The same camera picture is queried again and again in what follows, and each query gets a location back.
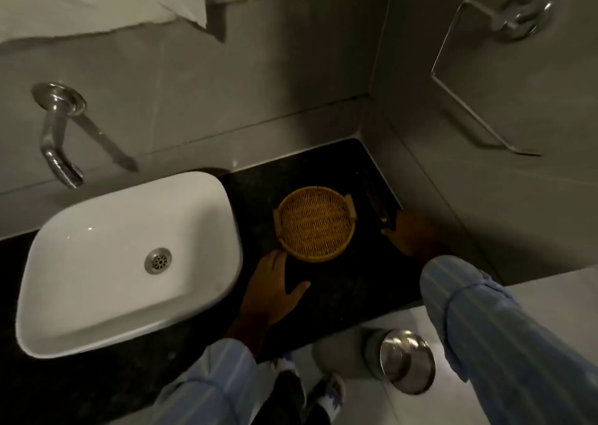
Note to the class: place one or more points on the round wicker basket tray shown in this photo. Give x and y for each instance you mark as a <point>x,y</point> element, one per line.
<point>315,226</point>

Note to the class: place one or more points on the person's right forearm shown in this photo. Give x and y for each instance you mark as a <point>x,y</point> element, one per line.
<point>504,340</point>

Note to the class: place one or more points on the person's dark trouser legs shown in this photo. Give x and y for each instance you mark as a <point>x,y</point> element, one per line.
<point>285,403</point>

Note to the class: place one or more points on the chrome sink drain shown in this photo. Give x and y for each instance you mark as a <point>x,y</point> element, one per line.
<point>158,260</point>

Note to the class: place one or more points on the person's left hand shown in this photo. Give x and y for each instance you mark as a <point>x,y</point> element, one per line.
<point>268,294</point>

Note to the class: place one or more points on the person's right hand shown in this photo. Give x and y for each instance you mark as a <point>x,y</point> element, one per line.
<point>416,237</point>

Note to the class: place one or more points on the white ceramic sink basin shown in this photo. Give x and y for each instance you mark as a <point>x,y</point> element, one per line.
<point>102,261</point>

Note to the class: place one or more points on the person's right thumb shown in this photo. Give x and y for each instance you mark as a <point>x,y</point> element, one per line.
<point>391,235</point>

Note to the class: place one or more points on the white patterned slipper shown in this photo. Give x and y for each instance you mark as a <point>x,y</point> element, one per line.
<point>329,394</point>
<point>290,373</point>

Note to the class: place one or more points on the person's left thumb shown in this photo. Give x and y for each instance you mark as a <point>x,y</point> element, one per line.
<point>297,291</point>

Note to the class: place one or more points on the person's left forearm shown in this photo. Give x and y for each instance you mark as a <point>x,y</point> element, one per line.
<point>210,382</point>

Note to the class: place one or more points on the steel lidded trash bin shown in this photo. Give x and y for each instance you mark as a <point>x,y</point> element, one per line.
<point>406,361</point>

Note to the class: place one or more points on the chrome wall faucet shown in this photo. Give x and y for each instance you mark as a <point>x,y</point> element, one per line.
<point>56,125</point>

